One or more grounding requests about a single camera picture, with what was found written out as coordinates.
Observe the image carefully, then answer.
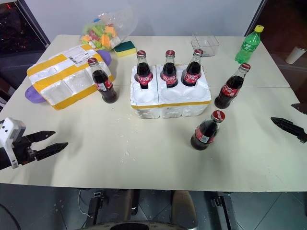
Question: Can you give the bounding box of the white foam bottle tray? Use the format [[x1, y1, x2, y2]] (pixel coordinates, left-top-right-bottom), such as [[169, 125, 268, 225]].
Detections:
[[130, 63, 212, 120]]

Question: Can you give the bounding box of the grey metal frame post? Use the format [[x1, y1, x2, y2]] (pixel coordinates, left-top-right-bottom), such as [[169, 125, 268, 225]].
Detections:
[[18, 0, 51, 46]]

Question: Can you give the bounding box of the foam lid with yellow tape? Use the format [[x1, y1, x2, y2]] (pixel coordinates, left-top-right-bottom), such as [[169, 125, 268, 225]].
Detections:
[[26, 45, 115, 111]]

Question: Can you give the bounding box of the thin white cable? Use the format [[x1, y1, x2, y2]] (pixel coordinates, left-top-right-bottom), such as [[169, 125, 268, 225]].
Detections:
[[78, 191, 94, 218]]

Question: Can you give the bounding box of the brown padded object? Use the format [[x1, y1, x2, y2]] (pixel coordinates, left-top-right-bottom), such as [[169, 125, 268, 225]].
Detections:
[[171, 190, 198, 230]]

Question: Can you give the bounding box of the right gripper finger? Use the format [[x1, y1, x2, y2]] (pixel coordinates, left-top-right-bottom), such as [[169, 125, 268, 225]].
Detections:
[[291, 103, 307, 114], [270, 116, 307, 144]]

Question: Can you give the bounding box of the white cup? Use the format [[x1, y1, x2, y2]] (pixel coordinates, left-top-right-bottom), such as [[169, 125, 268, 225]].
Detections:
[[285, 46, 307, 65]]

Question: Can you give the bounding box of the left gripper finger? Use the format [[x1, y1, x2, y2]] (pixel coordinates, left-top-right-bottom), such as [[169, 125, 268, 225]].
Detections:
[[35, 142, 69, 161], [25, 130, 56, 145]]

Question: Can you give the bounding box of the plastic bag of colourful blocks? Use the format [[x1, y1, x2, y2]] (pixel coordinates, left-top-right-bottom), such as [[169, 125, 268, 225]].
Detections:
[[80, 4, 140, 52]]

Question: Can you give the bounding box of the clear plastic container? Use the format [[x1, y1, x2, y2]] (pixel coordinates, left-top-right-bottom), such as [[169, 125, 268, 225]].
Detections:
[[190, 33, 220, 58]]

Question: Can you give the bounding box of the glass cola bottle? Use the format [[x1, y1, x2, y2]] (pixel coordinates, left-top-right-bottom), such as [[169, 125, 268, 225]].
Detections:
[[87, 57, 119, 104], [214, 63, 251, 110], [134, 50, 154, 90], [180, 48, 204, 87], [190, 110, 225, 151], [160, 49, 179, 88]]

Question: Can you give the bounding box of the yellow green sponge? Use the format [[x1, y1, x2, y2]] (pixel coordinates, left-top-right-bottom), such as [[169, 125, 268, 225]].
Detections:
[[113, 40, 136, 58]]

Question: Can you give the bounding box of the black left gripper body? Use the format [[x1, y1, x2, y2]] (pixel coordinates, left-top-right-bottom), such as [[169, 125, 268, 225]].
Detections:
[[12, 135, 37, 166]]

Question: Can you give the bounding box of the purple plastic tray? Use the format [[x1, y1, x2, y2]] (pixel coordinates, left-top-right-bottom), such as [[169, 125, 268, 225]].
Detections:
[[24, 49, 112, 104]]

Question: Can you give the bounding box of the green plastic soda bottle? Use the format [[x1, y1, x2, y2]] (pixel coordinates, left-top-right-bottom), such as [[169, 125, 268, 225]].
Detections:
[[234, 25, 265, 65]]

